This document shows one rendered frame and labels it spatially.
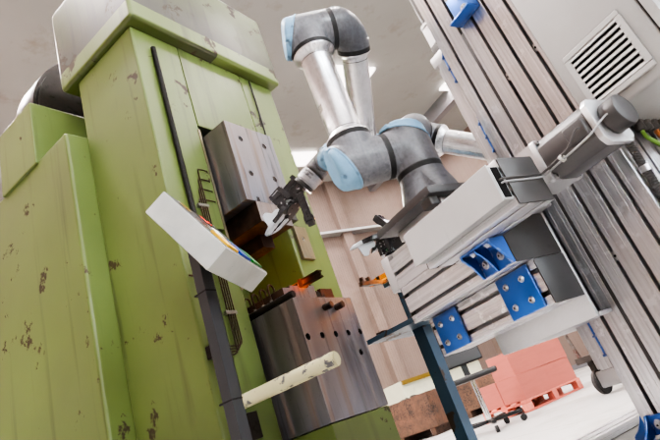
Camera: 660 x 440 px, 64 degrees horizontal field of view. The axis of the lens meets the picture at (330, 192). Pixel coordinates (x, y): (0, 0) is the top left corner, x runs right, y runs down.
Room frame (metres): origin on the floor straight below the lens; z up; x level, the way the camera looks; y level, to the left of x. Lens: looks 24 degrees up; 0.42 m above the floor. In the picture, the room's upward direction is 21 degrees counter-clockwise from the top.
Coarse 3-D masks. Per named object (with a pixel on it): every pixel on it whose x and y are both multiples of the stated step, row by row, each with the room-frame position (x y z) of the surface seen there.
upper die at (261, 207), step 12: (252, 204) 1.95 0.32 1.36; (264, 204) 1.98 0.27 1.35; (240, 216) 1.99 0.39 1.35; (252, 216) 1.96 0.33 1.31; (228, 228) 2.03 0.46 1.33; (240, 228) 2.00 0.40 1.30; (252, 228) 1.98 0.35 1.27; (264, 228) 2.02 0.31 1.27; (288, 228) 2.12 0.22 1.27; (240, 240) 2.05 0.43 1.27
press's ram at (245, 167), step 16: (224, 128) 1.90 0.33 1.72; (240, 128) 1.98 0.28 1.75; (208, 144) 1.96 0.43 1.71; (224, 144) 1.91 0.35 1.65; (240, 144) 1.95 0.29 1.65; (256, 144) 2.05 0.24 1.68; (272, 144) 2.15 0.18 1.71; (208, 160) 1.97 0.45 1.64; (224, 160) 1.93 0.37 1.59; (240, 160) 1.92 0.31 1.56; (256, 160) 2.02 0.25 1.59; (272, 160) 2.12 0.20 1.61; (224, 176) 1.94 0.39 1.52; (240, 176) 1.90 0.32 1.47; (256, 176) 1.99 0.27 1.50; (272, 176) 2.08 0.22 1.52; (224, 192) 1.95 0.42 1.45; (240, 192) 1.91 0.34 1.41; (256, 192) 1.96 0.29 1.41; (272, 192) 2.05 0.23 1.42; (224, 208) 1.96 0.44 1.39; (240, 208) 1.96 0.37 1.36
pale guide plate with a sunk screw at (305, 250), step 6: (294, 228) 2.32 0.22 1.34; (300, 228) 2.36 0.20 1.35; (294, 234) 2.33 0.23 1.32; (300, 234) 2.35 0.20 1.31; (306, 234) 2.39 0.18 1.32; (300, 240) 2.33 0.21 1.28; (306, 240) 2.38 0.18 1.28; (300, 246) 2.32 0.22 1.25; (306, 246) 2.37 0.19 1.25; (300, 252) 2.33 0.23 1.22; (306, 252) 2.35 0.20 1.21; (312, 252) 2.39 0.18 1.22; (306, 258) 2.34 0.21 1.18; (312, 258) 2.38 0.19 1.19
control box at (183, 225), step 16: (160, 208) 1.33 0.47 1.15; (176, 208) 1.33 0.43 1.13; (160, 224) 1.33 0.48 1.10; (176, 224) 1.33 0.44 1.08; (192, 224) 1.32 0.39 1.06; (208, 224) 1.53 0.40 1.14; (176, 240) 1.33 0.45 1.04; (192, 240) 1.32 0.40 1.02; (208, 240) 1.32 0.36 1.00; (192, 256) 1.33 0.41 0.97; (208, 256) 1.32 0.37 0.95; (224, 256) 1.34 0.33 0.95; (240, 256) 1.42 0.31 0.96; (224, 272) 1.41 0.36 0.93; (240, 272) 1.49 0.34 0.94; (256, 272) 1.58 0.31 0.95
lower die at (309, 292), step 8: (288, 288) 1.97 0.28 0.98; (296, 288) 2.01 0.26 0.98; (304, 288) 2.06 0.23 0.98; (312, 288) 2.10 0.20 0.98; (272, 296) 1.97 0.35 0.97; (280, 296) 1.95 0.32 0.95; (296, 296) 2.00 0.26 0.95; (304, 296) 2.05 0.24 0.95; (312, 296) 2.09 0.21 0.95; (256, 304) 2.01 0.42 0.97; (248, 312) 2.04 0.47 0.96
